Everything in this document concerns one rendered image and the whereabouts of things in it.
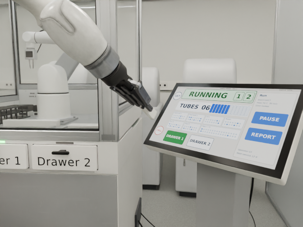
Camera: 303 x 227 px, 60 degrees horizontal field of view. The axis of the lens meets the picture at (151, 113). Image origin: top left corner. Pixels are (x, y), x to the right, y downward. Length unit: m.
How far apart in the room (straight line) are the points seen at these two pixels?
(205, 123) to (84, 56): 0.48
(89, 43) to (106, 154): 0.62
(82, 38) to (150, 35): 3.68
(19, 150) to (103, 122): 0.39
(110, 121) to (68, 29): 0.57
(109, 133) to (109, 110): 0.10
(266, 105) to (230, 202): 0.35
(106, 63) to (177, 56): 3.56
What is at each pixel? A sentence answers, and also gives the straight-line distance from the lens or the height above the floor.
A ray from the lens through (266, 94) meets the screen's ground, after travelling 0.92.
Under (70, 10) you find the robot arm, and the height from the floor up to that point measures 1.37.
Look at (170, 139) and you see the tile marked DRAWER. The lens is 0.97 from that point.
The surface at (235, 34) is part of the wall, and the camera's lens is 4.29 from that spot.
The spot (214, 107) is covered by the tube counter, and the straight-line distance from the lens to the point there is 0.96.
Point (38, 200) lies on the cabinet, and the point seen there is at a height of 0.67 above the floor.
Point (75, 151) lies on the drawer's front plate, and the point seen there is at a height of 0.91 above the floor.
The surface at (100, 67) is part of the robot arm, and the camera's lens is 0.70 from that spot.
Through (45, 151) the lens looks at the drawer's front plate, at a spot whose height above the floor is 0.90.
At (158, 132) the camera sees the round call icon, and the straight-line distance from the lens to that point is 1.02.
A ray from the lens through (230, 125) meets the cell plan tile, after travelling 0.89.
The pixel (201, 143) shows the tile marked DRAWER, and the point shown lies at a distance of 0.89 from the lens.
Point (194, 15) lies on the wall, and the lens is 4.31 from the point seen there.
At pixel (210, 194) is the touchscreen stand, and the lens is 1.03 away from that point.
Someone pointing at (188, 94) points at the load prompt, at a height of 1.15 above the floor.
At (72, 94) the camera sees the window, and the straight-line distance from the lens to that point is 1.19.
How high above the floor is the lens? 1.21
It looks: 7 degrees down
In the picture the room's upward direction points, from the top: straight up
